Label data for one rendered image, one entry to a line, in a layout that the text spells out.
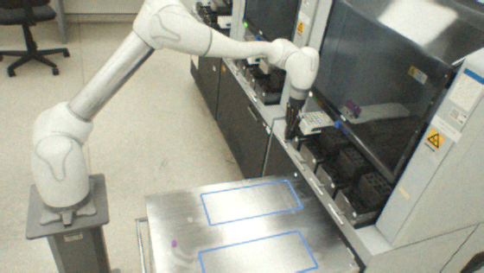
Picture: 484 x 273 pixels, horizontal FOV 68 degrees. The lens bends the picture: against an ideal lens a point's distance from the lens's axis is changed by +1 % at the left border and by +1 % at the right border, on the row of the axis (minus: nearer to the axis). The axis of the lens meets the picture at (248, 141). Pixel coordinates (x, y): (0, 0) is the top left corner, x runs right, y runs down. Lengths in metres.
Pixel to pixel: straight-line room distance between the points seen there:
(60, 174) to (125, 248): 0.97
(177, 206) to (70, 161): 0.37
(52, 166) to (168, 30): 0.56
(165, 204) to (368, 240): 0.74
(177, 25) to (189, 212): 0.60
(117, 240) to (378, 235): 1.41
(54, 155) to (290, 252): 0.80
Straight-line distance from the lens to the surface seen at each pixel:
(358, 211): 1.39
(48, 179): 1.31
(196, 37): 1.18
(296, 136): 1.65
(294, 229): 1.24
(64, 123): 1.43
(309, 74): 1.47
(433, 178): 1.23
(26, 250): 2.31
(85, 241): 1.53
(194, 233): 1.18
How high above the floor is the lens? 1.77
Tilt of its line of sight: 38 degrees down
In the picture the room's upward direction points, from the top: 9 degrees clockwise
